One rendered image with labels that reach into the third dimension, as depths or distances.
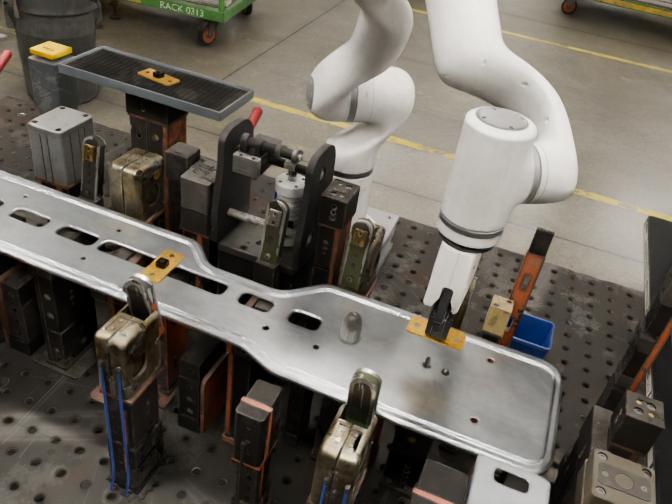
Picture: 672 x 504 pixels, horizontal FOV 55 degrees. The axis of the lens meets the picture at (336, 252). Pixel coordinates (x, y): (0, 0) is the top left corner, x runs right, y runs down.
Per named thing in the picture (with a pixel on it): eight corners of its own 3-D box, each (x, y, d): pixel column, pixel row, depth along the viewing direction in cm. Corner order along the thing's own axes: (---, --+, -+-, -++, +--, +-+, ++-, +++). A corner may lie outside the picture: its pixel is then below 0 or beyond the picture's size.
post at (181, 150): (168, 309, 144) (163, 149, 120) (180, 296, 147) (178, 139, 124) (187, 317, 143) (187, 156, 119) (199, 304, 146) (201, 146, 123)
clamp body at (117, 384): (93, 486, 108) (70, 336, 87) (137, 432, 117) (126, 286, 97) (140, 508, 106) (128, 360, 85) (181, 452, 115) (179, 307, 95)
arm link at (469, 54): (520, 10, 92) (555, 213, 84) (414, 2, 88) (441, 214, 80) (554, -33, 83) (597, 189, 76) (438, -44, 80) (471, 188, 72)
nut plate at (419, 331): (405, 331, 94) (407, 325, 93) (412, 315, 97) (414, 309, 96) (461, 351, 92) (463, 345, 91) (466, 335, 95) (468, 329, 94)
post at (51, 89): (51, 229, 161) (24, 57, 135) (71, 215, 167) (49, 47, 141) (76, 238, 159) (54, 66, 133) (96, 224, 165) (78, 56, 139)
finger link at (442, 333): (435, 295, 90) (425, 330, 94) (429, 309, 87) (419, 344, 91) (457, 303, 89) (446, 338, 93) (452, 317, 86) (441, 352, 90)
